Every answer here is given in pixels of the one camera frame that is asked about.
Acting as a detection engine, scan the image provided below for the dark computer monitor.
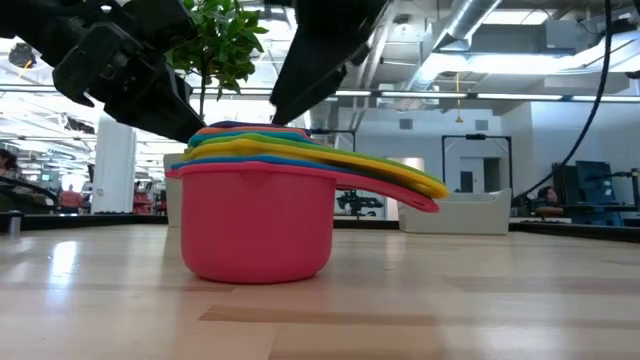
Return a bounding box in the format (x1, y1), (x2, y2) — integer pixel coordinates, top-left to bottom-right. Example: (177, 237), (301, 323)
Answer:
(574, 159), (617, 204)

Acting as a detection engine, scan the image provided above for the large red measuring cup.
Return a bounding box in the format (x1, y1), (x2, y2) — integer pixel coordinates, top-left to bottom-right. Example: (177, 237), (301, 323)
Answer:
(166, 160), (441, 285)

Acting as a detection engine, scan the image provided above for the white plant pot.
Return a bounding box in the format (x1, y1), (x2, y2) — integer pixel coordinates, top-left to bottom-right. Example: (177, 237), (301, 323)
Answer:
(163, 152), (191, 229)

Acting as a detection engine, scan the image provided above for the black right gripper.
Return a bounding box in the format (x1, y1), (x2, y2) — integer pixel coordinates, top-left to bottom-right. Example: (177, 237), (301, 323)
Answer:
(272, 0), (394, 125)

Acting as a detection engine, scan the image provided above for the red storage rack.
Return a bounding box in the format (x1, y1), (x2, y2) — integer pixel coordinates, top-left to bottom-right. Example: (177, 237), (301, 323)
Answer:
(132, 179), (169, 216)

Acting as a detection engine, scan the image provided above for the small indigo measuring cup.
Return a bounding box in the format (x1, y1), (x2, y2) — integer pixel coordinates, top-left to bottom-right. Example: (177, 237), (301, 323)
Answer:
(207, 119), (284, 129)

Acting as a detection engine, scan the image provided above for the yellow measuring cup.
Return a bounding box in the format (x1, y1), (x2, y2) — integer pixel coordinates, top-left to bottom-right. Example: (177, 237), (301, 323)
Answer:
(182, 138), (450, 200)

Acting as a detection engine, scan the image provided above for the orange measuring cup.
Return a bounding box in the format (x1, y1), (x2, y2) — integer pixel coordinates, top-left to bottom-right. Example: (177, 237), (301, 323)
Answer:
(195, 124), (314, 137)

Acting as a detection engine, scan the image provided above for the green measuring cup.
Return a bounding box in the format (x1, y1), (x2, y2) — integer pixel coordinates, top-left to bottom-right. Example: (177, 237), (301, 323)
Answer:
(192, 131), (444, 186)

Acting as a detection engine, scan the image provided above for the seated person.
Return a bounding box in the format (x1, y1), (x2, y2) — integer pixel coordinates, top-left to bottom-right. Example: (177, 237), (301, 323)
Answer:
(534, 185), (564, 219)

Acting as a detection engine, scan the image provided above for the long thin black cable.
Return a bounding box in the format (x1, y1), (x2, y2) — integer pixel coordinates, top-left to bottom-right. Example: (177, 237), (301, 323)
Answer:
(513, 0), (614, 199)

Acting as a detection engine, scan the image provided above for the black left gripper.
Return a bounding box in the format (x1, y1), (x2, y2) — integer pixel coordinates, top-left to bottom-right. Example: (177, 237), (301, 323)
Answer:
(0, 0), (208, 145)

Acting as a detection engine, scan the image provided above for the green leafy plant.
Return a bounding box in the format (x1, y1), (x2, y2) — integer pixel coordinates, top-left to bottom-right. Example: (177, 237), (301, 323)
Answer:
(167, 0), (270, 126)

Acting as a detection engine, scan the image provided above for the blue measuring cup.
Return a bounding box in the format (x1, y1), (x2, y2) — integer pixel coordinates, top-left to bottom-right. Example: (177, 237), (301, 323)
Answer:
(169, 153), (361, 176)

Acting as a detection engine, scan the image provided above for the black aluminium table frame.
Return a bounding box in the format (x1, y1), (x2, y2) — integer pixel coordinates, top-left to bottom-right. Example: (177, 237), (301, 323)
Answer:
(0, 212), (640, 245)

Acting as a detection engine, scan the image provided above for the grey plastic basket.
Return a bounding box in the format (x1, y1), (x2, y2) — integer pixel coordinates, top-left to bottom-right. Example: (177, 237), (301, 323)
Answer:
(398, 187), (513, 236)

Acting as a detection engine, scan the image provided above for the black ceiling-mounted device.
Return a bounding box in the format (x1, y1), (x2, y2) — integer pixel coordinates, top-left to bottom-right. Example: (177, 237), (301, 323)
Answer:
(7, 42), (37, 70)

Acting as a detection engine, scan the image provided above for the white pillar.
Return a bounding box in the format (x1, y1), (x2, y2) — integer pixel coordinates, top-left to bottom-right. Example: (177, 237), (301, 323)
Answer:
(92, 112), (138, 214)

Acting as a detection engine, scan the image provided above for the smooth silver ventilation duct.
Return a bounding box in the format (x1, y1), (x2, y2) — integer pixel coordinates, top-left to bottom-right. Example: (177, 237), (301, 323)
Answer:
(399, 0), (504, 96)

